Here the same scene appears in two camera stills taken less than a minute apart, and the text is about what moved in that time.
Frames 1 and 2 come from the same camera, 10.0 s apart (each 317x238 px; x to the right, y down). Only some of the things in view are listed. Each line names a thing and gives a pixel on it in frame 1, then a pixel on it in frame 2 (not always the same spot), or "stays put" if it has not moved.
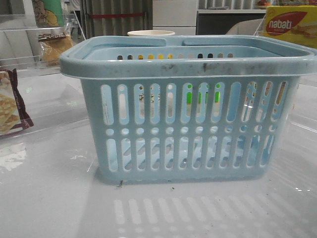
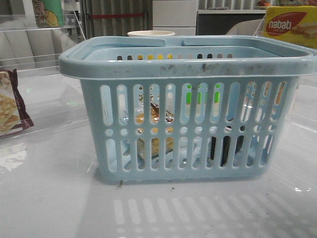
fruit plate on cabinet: [263, 2] stays put
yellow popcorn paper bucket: [150, 32] stays put
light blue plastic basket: [201, 109] stays put
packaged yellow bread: [52, 45] to [154, 118]
